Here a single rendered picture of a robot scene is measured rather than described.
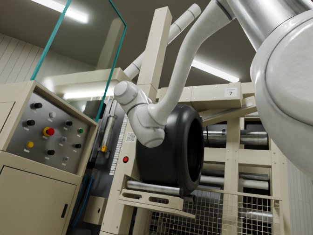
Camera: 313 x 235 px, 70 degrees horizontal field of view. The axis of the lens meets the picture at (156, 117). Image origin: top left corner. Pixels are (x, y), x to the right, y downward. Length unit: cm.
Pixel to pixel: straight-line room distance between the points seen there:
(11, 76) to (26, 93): 415
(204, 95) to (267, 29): 145
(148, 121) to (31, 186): 73
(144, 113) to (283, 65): 64
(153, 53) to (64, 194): 122
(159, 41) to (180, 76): 118
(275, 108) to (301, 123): 3
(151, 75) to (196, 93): 40
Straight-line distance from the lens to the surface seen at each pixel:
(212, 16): 83
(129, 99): 87
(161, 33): 203
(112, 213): 150
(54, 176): 139
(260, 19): 41
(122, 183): 136
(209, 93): 182
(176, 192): 125
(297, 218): 752
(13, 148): 128
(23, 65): 551
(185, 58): 82
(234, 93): 178
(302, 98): 22
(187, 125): 128
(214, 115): 186
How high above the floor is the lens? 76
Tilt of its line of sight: 23 degrees up
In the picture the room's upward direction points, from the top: 11 degrees clockwise
